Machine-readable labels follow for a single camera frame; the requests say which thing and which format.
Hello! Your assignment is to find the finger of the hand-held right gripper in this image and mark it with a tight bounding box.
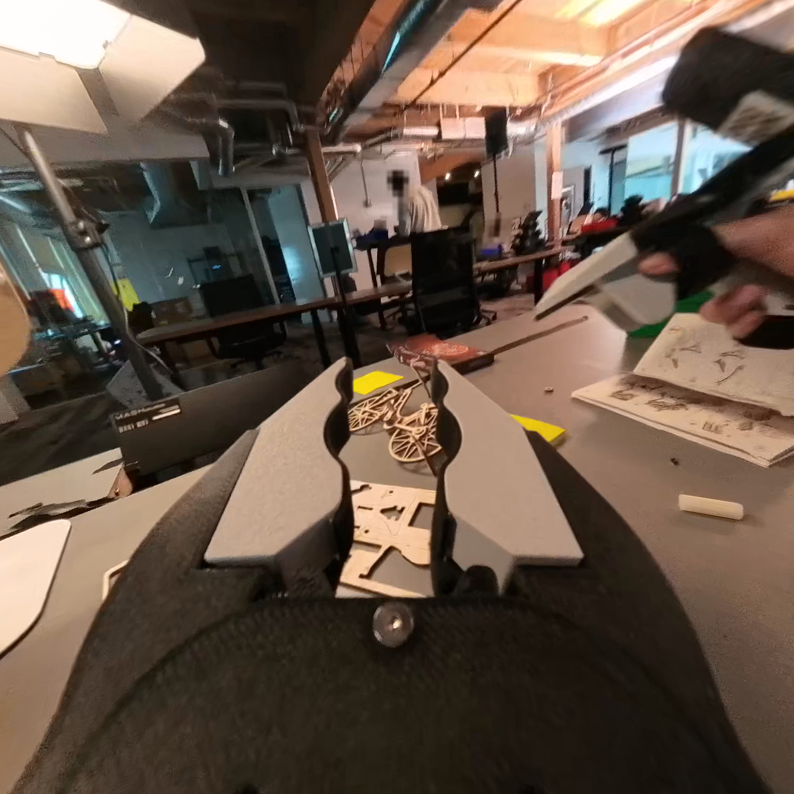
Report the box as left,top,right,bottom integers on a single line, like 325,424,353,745
534,234,640,321
586,273,678,333

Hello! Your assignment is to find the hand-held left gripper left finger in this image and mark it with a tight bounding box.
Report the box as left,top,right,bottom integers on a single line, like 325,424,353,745
205,357,355,581

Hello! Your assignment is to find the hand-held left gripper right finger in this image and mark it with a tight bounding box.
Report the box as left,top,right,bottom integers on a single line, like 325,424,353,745
430,360,584,594

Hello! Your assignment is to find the wooden bicycle model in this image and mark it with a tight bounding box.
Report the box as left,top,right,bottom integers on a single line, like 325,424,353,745
346,383,445,477

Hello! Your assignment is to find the laser-cut wooden parts sheet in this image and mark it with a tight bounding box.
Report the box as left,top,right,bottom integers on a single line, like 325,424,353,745
337,480,439,600

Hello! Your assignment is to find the dark red model kit box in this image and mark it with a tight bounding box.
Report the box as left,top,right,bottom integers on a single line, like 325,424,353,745
387,334,495,374

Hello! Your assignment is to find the person's right hand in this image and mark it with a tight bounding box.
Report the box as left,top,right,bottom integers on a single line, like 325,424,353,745
639,205,794,340

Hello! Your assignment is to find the green mat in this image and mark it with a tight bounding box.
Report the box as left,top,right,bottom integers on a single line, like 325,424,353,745
628,290,715,340

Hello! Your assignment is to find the yellow sticky note pad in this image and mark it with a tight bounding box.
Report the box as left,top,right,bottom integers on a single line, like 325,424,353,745
510,414,567,445
353,370,404,396

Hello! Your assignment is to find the thin black strip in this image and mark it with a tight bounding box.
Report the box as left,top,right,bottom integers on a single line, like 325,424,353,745
489,316,589,359

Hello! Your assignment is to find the black equipment case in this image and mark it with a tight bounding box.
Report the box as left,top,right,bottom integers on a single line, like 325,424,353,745
107,359,314,480

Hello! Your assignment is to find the black office chair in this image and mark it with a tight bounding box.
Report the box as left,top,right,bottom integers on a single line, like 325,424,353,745
406,228,497,339

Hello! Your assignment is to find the long wooden workbench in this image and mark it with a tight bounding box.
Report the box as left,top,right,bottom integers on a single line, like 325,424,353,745
135,280,415,370

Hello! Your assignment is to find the white wax stick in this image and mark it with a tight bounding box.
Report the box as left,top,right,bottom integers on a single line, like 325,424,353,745
677,494,744,521

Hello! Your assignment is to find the grey framed panel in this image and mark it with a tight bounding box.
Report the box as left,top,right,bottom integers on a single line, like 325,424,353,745
308,218,358,278

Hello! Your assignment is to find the white rounded board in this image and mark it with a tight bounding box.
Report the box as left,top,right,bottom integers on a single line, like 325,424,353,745
0,519,73,656

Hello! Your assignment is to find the metal light stand pole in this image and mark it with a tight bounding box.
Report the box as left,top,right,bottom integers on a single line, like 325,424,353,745
17,129,165,401

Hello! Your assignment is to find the white softbox light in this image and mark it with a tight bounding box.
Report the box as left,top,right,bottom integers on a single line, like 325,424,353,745
0,0,207,136

